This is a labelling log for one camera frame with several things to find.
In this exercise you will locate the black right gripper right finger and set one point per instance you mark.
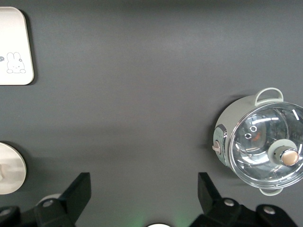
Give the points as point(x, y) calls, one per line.
point(210, 203)

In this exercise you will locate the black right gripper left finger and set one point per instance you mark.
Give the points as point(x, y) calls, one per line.
point(71, 201)

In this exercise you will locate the round cream plate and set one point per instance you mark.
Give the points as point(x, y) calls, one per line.
point(14, 151)

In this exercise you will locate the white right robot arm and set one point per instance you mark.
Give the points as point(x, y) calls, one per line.
point(158, 225)

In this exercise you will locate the cream rabbit print tray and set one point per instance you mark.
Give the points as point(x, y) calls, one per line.
point(14, 35)

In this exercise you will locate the glass pot lid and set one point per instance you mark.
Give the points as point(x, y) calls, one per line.
point(260, 146)

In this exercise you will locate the pale green electric pot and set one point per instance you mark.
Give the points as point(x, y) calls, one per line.
point(225, 118)

